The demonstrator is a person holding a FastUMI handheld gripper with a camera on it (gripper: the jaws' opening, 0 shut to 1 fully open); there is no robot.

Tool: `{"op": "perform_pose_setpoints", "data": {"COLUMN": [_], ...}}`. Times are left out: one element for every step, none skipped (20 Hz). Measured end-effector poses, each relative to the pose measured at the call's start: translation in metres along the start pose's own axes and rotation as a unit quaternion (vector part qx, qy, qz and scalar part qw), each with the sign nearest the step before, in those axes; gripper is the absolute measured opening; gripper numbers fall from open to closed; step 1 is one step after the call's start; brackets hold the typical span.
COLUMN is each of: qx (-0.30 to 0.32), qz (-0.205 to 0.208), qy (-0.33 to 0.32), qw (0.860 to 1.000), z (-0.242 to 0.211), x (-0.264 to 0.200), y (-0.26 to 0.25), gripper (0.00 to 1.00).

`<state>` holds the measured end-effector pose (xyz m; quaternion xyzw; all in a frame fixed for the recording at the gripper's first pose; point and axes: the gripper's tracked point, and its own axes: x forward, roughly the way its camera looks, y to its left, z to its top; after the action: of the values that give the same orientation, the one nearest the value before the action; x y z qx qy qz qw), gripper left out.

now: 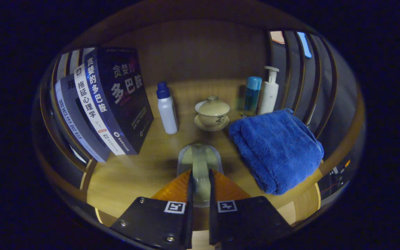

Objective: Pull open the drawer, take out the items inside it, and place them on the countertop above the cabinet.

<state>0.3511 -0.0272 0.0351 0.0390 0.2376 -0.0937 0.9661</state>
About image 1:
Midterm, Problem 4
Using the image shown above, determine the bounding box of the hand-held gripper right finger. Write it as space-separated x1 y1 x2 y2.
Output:
208 169 293 250

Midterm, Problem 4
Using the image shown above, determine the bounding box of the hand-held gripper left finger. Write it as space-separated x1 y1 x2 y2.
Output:
110 169 194 250

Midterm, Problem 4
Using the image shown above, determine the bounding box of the cream handled white scrub brush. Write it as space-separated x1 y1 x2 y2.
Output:
177 143 224 208

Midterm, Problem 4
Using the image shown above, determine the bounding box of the wooden countertop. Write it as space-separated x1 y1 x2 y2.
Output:
86 79 325 217

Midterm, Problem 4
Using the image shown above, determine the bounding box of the wooden cabinet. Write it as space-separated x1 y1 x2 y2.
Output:
32 0 366 240

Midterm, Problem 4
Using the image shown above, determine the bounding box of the blue folded towel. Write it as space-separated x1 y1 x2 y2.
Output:
228 108 325 195

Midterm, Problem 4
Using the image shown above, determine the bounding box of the beige lidded tea cup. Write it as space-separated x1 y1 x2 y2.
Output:
194 96 231 132

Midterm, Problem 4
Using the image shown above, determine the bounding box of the white bottle blue cap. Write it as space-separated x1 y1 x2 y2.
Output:
156 82 179 135

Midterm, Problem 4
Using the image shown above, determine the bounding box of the black device with orange tip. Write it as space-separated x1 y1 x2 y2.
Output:
320 159 351 195

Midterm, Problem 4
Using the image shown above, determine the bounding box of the teal blue bottle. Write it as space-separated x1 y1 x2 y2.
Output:
243 76 263 117

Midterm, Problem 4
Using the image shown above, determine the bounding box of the dark blue book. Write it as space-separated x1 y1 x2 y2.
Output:
84 48 154 155

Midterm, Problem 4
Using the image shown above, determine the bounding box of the white pump bottle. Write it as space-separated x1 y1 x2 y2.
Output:
258 66 280 115

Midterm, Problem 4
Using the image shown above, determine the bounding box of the white spine book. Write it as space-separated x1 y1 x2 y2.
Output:
74 64 126 156

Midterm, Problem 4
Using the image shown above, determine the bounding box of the grey book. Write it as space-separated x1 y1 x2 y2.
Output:
55 74 111 163

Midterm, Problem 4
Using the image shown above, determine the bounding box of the black backdrop cloth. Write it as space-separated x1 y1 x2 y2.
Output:
269 30 358 146

